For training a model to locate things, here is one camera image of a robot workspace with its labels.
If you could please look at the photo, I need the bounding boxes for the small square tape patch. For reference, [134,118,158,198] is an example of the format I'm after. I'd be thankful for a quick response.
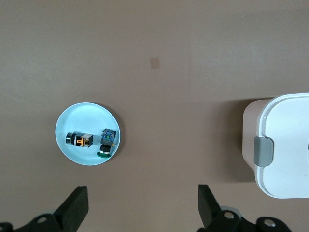
[149,57,161,70]

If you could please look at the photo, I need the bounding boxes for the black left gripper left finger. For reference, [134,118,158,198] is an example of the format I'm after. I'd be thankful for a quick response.
[0,185,89,232]

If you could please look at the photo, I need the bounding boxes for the green push button switch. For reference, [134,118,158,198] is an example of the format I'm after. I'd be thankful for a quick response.
[96,129,117,159]

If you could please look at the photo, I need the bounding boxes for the white lidded lunch box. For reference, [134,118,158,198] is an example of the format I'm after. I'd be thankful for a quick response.
[242,92,309,199]

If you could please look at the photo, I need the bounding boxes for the light blue round plate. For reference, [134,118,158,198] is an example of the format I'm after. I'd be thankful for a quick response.
[55,102,122,167]

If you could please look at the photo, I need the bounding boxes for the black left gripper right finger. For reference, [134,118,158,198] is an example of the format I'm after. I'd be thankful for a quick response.
[197,184,290,232]

